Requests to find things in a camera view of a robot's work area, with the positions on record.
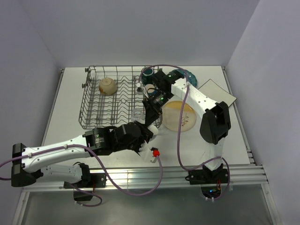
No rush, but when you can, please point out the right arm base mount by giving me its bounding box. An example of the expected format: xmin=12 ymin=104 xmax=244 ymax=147
xmin=185 ymin=169 xmax=230 ymax=199

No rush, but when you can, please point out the cream yellow plate leaf motif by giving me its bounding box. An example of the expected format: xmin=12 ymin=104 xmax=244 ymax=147
xmin=162 ymin=101 xmax=197 ymax=132

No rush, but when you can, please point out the clear glass mug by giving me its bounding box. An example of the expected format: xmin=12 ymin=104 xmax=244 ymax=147
xmin=131 ymin=108 xmax=144 ymax=122

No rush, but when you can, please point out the white bowl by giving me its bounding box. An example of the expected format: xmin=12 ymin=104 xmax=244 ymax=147
xmin=148 ymin=124 xmax=158 ymax=140

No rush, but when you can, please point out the dark blue mug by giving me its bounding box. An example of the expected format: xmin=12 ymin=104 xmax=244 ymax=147
xmin=145 ymin=84 xmax=157 ymax=96

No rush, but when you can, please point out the white square plate black rim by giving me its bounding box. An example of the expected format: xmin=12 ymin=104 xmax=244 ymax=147
xmin=198 ymin=79 xmax=237 ymax=107

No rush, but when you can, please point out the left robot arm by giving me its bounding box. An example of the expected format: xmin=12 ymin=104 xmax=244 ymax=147
xmin=11 ymin=121 xmax=158 ymax=187

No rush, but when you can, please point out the grey wire dish rack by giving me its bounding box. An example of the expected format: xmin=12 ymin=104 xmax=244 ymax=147
xmin=78 ymin=66 xmax=145 ymax=130

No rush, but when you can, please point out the teal scalloped plate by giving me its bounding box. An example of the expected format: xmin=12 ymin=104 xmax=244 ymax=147
xmin=169 ymin=69 xmax=198 ymax=87

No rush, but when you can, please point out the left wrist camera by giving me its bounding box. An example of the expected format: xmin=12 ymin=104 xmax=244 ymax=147
xmin=139 ymin=142 xmax=160 ymax=163

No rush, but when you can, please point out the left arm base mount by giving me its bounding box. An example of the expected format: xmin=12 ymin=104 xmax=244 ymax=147
xmin=63 ymin=173 xmax=106 ymax=202

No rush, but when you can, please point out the teal green mug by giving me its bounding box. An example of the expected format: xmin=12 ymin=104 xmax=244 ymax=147
xmin=141 ymin=67 xmax=154 ymax=85

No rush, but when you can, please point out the aluminium rail frame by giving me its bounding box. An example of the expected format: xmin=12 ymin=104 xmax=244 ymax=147
xmin=13 ymin=67 xmax=283 ymax=225

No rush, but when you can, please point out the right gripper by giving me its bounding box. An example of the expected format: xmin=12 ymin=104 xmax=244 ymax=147
xmin=142 ymin=90 xmax=174 ymax=127

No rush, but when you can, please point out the cream bowl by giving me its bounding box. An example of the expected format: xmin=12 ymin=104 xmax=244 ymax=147
xmin=99 ymin=77 xmax=118 ymax=95

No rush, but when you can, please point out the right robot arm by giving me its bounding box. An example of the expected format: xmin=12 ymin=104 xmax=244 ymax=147
xmin=143 ymin=70 xmax=231 ymax=183

